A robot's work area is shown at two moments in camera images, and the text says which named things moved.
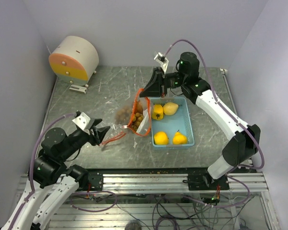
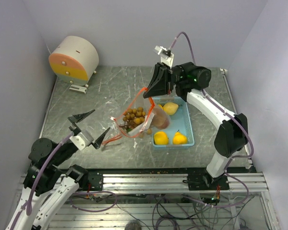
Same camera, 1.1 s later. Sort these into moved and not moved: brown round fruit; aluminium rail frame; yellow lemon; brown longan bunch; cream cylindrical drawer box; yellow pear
Moved: brown round fruit; brown longan bunch
Not moved: aluminium rail frame; yellow lemon; cream cylindrical drawer box; yellow pear
